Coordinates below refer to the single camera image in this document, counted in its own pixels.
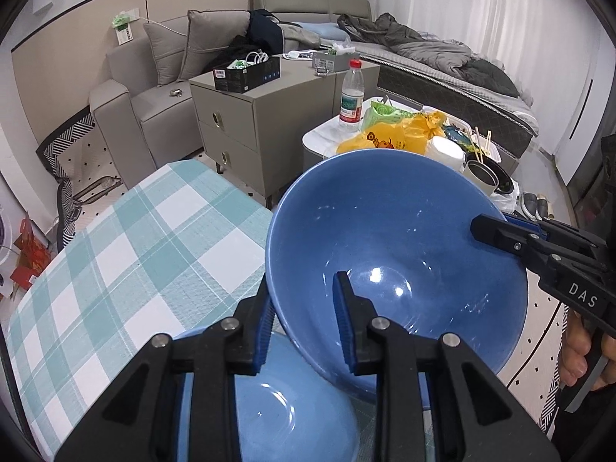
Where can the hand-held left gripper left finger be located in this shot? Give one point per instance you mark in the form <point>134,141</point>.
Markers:
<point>264,341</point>

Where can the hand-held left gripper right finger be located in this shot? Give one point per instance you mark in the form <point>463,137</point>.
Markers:
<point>342,327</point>

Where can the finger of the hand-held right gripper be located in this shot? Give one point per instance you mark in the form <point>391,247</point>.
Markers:
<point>522,225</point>
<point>500,236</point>

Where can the blue bowl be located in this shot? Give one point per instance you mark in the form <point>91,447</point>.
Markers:
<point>409,231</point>
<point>288,418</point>

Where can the person's right hand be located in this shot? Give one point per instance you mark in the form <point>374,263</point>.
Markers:
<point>575,351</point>

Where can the grey shoes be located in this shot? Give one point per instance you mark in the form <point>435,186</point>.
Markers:
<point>532,207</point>

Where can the black pot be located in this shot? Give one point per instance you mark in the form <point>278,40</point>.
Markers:
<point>486,178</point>

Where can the wooden chopsticks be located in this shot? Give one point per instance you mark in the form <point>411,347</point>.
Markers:
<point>481,147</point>

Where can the white foam container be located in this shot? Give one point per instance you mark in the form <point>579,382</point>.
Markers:
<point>445,154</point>

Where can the yellow plastic bag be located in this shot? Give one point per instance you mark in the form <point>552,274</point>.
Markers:
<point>394,137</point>

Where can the teal checked tablecloth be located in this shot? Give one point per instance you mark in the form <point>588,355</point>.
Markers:
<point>144,250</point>

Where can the grey bed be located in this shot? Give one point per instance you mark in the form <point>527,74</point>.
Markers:
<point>433,94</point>

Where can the green plastic bag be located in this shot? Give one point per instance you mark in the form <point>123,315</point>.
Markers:
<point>380,115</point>

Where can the grey blanket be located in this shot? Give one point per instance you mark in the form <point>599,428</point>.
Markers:
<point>457,67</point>

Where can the white side table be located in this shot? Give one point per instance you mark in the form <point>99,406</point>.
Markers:
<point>322,137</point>

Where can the clear water bottle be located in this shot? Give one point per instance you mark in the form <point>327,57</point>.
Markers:
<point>351,101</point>

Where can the white curtain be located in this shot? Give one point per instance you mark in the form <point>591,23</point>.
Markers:
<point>505,9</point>

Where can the grey nightstand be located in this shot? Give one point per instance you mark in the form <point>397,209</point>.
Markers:
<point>250,120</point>

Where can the grey tissue box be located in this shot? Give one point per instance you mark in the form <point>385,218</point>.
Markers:
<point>332,61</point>

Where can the red cardboard box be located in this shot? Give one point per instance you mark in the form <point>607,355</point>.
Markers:
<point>29,255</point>

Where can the grey sofa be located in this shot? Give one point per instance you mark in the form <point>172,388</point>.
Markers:
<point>120,125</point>

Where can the black cardboard box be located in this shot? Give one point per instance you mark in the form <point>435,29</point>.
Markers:
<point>245,79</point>

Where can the blue pillow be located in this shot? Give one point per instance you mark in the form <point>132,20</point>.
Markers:
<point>325,31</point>

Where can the black bag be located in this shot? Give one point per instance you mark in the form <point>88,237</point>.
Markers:
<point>264,31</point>

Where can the grey cushion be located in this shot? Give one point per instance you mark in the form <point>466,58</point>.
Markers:
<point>163,48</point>
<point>211,38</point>

